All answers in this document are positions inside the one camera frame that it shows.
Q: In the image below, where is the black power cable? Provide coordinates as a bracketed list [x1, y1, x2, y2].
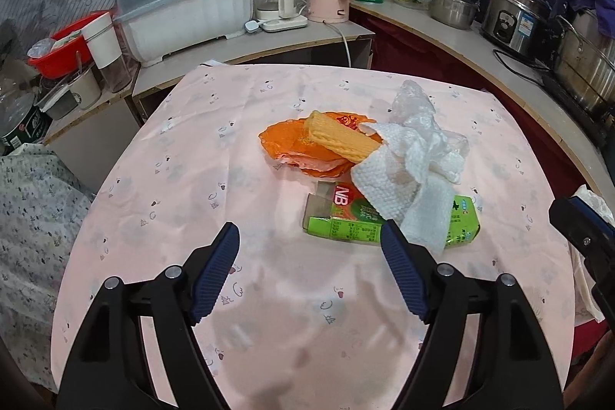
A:
[492, 49, 551, 72]

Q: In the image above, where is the yellow waffle sponge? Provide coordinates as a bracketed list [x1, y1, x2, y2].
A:
[306, 110, 380, 163]

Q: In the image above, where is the grey floral cloth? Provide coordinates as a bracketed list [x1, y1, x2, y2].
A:
[0, 145, 97, 394]

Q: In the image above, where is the steel steamer pot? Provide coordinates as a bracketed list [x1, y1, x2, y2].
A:
[552, 2, 615, 123]

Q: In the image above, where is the white ceramic pot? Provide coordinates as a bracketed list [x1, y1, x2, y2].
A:
[68, 68, 103, 110]

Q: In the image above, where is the white and clear tumbler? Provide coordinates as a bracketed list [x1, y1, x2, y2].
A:
[81, 13, 133, 94]

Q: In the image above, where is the white paper towel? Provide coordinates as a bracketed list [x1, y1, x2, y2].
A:
[350, 122, 469, 254]

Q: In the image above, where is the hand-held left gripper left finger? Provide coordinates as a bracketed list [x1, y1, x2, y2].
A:
[57, 222, 241, 410]

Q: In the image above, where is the green carton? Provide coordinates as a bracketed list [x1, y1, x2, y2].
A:
[303, 180, 482, 250]

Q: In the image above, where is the pink printed tablecloth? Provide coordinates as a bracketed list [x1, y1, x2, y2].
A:
[50, 63, 577, 410]

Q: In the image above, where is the clear plastic bag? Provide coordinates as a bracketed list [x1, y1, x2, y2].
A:
[389, 80, 469, 161]

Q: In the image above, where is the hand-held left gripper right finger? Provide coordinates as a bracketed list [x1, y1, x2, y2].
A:
[379, 219, 564, 410]

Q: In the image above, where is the grey box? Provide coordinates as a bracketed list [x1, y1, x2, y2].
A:
[36, 81, 73, 121]

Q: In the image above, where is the orange plastic bag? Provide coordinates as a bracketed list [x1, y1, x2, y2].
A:
[258, 112, 380, 178]

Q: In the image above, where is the red basin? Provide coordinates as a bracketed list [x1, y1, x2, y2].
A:
[26, 10, 113, 79]

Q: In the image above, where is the white kettle cord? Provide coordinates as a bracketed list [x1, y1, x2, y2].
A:
[327, 21, 354, 67]

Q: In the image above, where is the white waste bin with liner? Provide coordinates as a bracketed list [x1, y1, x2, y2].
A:
[569, 184, 615, 324]

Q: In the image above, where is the wooden low cabinet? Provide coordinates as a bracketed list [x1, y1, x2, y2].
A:
[43, 23, 376, 161]

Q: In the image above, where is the steel rice cooker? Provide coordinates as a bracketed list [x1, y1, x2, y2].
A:
[480, 0, 553, 54]

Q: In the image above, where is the white dish box clear lid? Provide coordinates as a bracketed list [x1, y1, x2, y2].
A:
[114, 0, 255, 66]

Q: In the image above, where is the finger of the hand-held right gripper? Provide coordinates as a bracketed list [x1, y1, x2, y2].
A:
[549, 196, 615, 269]

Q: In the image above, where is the black induction cooker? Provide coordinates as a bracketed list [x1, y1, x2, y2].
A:
[540, 69, 615, 149]

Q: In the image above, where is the small steel lidded pot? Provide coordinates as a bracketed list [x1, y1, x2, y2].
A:
[429, 0, 479, 30]

